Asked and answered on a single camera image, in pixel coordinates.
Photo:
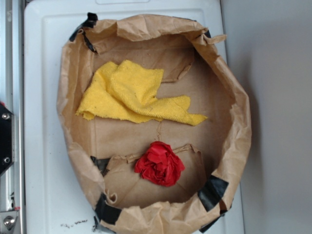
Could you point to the yellow terry cloth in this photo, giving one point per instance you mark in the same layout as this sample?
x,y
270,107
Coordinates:
x,y
128,92

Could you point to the brown paper bag tray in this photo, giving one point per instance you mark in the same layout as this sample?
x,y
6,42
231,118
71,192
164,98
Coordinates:
x,y
103,151

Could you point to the crumpled red paper ball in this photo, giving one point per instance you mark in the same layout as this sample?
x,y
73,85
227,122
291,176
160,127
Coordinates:
x,y
160,165

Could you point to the white plastic board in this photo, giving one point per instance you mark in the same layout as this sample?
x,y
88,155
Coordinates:
x,y
55,203

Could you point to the black metal bracket plate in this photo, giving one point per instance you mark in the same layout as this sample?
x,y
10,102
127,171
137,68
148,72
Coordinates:
x,y
6,138

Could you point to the aluminium frame rail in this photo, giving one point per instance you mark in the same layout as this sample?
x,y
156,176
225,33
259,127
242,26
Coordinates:
x,y
12,188

